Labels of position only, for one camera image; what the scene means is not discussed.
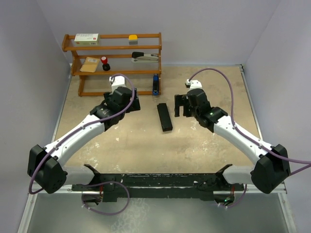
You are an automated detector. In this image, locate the black white stapler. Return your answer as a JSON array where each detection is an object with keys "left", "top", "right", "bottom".
[{"left": 131, "top": 51, "right": 159, "bottom": 63}]

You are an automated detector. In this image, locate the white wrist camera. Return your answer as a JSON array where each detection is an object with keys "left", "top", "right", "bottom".
[
  {"left": 185, "top": 79, "right": 202, "bottom": 90},
  {"left": 109, "top": 75, "right": 126, "bottom": 92}
]

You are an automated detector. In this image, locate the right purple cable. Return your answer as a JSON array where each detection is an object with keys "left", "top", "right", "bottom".
[{"left": 189, "top": 67, "right": 311, "bottom": 209}]

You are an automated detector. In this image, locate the white green box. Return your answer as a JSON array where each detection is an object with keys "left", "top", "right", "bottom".
[{"left": 74, "top": 33, "right": 100, "bottom": 46}]

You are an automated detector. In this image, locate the aluminium frame rail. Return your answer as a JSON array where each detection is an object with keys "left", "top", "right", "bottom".
[{"left": 238, "top": 64, "right": 288, "bottom": 195}]

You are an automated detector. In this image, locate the brown spiral notebook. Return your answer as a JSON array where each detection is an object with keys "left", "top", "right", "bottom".
[{"left": 80, "top": 57, "right": 100, "bottom": 73}]

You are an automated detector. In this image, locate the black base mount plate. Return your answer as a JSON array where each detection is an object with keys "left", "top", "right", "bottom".
[{"left": 72, "top": 165, "right": 244, "bottom": 202}]

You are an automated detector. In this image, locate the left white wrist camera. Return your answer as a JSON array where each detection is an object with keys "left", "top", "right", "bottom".
[{"left": 109, "top": 75, "right": 126, "bottom": 92}]

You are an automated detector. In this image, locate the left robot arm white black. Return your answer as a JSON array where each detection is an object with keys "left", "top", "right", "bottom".
[{"left": 27, "top": 86, "right": 140, "bottom": 194}]

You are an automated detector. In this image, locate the wooden three-tier shelf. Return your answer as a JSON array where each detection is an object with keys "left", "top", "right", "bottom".
[{"left": 62, "top": 33, "right": 162, "bottom": 97}]

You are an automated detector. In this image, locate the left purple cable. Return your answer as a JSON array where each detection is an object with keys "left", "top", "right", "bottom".
[{"left": 28, "top": 73, "right": 136, "bottom": 216}]

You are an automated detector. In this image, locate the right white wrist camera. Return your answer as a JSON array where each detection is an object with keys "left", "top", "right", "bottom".
[{"left": 185, "top": 79, "right": 202, "bottom": 90}]

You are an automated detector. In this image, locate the black glasses case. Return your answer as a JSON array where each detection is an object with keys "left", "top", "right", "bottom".
[{"left": 157, "top": 103, "right": 173, "bottom": 132}]

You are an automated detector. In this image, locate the purple cable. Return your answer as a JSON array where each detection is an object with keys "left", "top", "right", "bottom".
[
  {"left": 28, "top": 73, "right": 136, "bottom": 216},
  {"left": 189, "top": 67, "right": 311, "bottom": 209}
]

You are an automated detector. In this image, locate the yellow grey eraser block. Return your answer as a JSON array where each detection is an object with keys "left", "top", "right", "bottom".
[{"left": 128, "top": 34, "right": 138, "bottom": 45}]

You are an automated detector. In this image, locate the red black stamp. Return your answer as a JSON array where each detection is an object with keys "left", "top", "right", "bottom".
[{"left": 101, "top": 56, "right": 110, "bottom": 71}]

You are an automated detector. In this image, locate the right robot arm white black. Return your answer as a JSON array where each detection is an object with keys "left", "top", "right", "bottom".
[{"left": 174, "top": 88, "right": 290, "bottom": 194}]

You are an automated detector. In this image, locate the blue black stapler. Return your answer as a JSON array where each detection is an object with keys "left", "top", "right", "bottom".
[{"left": 152, "top": 74, "right": 159, "bottom": 96}]

